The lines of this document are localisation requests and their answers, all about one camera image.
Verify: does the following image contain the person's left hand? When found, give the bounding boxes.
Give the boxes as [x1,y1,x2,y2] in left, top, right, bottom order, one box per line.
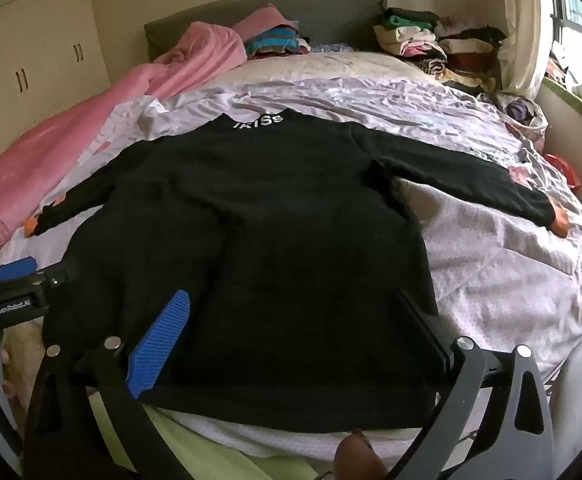
[0,347,19,401]

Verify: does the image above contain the cream bed cover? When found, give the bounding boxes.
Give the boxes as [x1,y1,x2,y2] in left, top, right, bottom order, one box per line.
[218,50,452,93]

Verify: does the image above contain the pale printed bed quilt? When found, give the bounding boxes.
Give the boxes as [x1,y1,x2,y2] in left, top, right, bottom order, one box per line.
[1,77,582,448]

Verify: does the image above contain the black printed t-shirt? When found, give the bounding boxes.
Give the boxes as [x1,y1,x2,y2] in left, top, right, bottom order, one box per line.
[33,109,569,433]

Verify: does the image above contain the stack of striped folded clothes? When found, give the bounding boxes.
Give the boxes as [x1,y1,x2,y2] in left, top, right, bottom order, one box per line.
[243,22,312,61]

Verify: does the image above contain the pink blanket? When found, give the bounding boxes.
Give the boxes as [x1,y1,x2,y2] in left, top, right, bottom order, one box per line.
[0,2,296,266]

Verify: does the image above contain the plastic bag of clothes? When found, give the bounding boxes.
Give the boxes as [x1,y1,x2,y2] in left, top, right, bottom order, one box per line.
[481,91,549,138]

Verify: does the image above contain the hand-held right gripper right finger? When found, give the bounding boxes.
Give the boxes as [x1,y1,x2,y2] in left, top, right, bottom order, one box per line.
[393,287,556,480]

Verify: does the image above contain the person's green clothing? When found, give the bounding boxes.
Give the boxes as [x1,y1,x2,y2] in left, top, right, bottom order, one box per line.
[88,392,344,480]

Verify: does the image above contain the red object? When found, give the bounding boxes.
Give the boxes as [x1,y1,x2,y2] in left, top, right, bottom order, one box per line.
[543,152,582,192]

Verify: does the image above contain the grey headboard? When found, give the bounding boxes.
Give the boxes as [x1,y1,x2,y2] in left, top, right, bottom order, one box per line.
[143,0,389,63]

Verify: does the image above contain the cream wardrobe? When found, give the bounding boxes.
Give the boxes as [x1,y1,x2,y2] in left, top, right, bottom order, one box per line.
[0,0,114,161]

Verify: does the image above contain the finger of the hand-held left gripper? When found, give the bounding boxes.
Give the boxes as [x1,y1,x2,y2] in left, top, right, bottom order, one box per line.
[0,256,40,284]
[31,259,84,293]

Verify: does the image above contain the pile of folded clothes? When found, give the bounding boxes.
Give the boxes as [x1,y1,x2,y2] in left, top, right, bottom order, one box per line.
[373,7,509,96]

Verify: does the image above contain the cream curtain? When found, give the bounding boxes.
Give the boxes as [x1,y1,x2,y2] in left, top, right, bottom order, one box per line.
[493,0,559,103]

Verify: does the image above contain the green window sill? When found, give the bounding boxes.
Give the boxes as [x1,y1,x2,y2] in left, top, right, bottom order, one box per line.
[541,75,582,136]

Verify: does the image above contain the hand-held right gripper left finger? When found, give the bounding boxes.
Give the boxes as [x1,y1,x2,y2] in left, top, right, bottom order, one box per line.
[23,289,194,480]

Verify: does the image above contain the brown object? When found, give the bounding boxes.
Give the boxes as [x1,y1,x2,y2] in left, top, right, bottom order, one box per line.
[333,429,389,480]

